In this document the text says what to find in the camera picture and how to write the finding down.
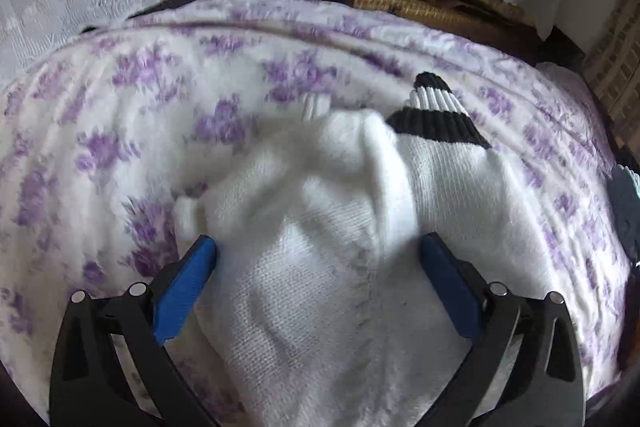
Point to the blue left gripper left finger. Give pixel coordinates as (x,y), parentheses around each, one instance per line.
(177,287)

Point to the beige checkered curtain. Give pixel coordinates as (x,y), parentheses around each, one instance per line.
(611,69)

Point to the woven bamboo mat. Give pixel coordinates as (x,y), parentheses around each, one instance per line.
(486,21)

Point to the blue fleece garment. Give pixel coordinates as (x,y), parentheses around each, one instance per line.
(623,192)

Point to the purple floral bed sheet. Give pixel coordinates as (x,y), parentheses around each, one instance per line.
(100,140)

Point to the white knit sweater black trim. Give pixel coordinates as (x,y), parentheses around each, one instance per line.
(319,307)

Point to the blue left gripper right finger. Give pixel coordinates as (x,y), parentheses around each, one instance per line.
(457,283)

